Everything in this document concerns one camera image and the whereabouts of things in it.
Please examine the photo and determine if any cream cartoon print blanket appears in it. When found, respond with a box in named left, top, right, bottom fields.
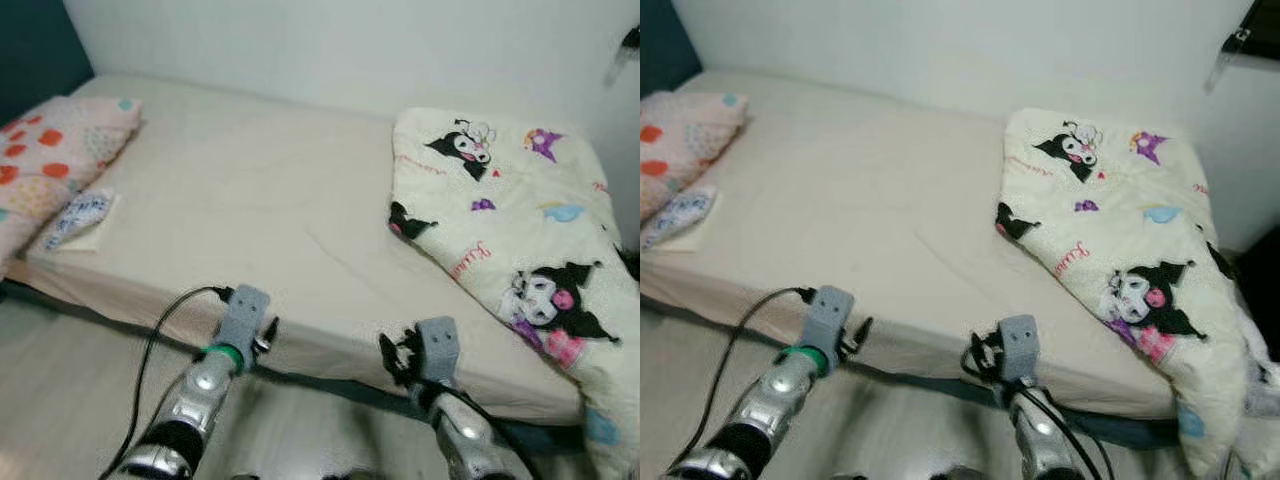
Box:
left=995, top=107, right=1280, bottom=480
left=388, top=107, right=641, bottom=480

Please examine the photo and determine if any white blue lettered book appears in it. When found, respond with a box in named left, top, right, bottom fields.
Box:
left=42, top=190, right=120, bottom=254
left=640, top=185, right=720, bottom=254

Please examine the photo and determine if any pink patterned pillow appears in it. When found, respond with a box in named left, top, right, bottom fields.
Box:
left=640, top=92, right=750, bottom=223
left=0, top=95, right=144, bottom=273

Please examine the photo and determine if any cream sheeted bed mattress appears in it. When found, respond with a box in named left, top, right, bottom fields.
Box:
left=640, top=68, right=1280, bottom=423
left=0, top=72, right=641, bottom=428

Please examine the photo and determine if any blue upholstered headboard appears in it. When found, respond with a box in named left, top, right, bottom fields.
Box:
left=0, top=0, right=97, bottom=127
left=640, top=0, right=704, bottom=99

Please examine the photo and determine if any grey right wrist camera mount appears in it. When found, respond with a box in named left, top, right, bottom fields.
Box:
left=997, top=314, right=1041, bottom=384
left=414, top=317, right=461, bottom=387

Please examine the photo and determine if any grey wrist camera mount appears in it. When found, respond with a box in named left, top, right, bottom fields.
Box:
left=997, top=314, right=1041, bottom=384
left=800, top=285, right=856, bottom=351
left=414, top=317, right=461, bottom=387
left=215, top=285, right=272, bottom=351

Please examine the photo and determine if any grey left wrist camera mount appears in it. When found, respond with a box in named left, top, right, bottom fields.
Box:
left=215, top=285, right=272, bottom=351
left=800, top=285, right=856, bottom=351

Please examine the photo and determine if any dark blue bed frame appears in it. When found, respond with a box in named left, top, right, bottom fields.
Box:
left=0, top=280, right=593, bottom=457
left=640, top=295, right=1183, bottom=453

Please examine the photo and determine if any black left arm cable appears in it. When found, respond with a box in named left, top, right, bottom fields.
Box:
left=100, top=286, right=234, bottom=480
left=668, top=287, right=817, bottom=473

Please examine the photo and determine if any black wall fixture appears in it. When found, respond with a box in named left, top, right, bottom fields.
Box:
left=1204, top=0, right=1280, bottom=93
left=604, top=27, right=641, bottom=88

